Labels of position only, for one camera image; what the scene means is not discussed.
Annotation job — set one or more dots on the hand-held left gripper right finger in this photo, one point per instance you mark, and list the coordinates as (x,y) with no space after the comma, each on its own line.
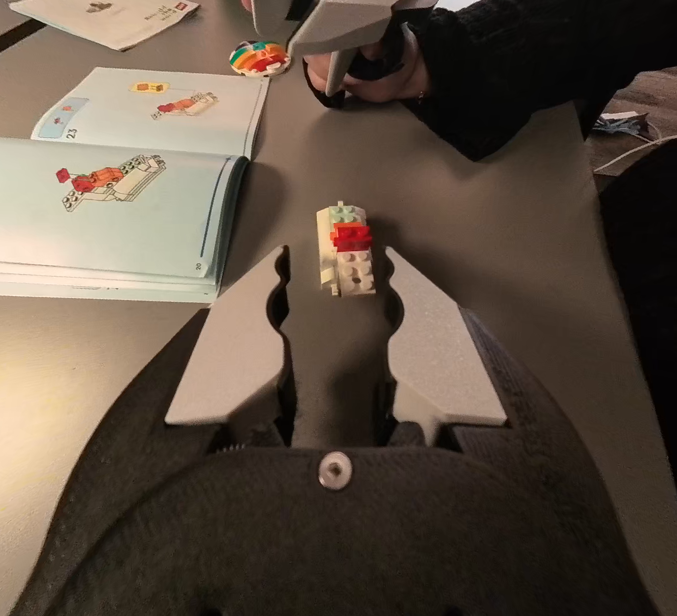
(449,367)

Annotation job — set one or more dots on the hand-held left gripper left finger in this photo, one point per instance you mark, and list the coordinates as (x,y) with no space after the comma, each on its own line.
(227,362)

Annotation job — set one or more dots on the white red lego build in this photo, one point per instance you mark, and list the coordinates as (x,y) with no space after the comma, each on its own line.
(349,251)

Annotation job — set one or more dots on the instruction booklet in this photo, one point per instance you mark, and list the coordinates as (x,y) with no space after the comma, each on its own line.
(121,192)

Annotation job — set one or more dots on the person's right forearm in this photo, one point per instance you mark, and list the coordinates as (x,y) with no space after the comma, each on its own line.
(529,34)

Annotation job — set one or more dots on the round rainbow lego build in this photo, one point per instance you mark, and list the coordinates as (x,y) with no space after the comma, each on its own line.
(260,57)

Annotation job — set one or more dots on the person's right hand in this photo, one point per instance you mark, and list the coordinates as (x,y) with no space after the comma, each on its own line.
(381,76)

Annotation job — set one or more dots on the white leaflet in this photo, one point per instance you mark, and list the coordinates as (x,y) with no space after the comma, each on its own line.
(106,12)

